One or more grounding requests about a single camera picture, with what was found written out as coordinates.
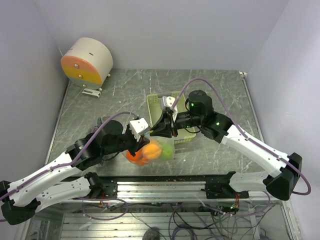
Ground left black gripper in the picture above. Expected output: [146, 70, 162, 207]
[101, 122, 150, 156]

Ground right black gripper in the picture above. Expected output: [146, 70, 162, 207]
[149, 110, 203, 138]

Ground yellow-orange peach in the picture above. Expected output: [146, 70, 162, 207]
[142, 143, 162, 160]

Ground orange fruit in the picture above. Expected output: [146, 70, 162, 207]
[125, 149, 149, 166]

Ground blue-zipper clear bag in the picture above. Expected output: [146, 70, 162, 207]
[121, 134, 175, 166]

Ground green apple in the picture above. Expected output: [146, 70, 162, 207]
[159, 142, 175, 161]

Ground yellow-green perforated plastic basket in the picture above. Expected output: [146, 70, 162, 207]
[146, 91, 196, 144]

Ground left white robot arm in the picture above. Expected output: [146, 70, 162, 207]
[0, 118, 150, 225]

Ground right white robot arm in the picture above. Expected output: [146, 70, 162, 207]
[151, 90, 303, 201]

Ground white corner clip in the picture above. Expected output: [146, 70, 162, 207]
[239, 71, 248, 78]

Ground cylindrical drawer box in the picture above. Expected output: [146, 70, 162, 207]
[60, 37, 114, 91]

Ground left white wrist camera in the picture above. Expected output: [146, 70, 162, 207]
[129, 118, 151, 141]

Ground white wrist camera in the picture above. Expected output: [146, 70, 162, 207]
[160, 96, 178, 122]
[129, 118, 151, 141]

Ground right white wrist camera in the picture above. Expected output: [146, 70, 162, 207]
[160, 96, 178, 122]

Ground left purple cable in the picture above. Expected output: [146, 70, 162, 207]
[0, 111, 140, 223]

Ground purple cable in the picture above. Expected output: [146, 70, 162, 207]
[0, 111, 140, 223]
[171, 77, 312, 196]

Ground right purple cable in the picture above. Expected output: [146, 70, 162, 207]
[171, 77, 312, 196]

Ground small silver metal bracket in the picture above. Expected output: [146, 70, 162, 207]
[82, 88, 101, 99]

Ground aluminium rail frame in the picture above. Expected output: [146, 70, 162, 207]
[23, 176, 302, 240]

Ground loose wires under table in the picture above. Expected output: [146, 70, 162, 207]
[82, 194, 276, 240]

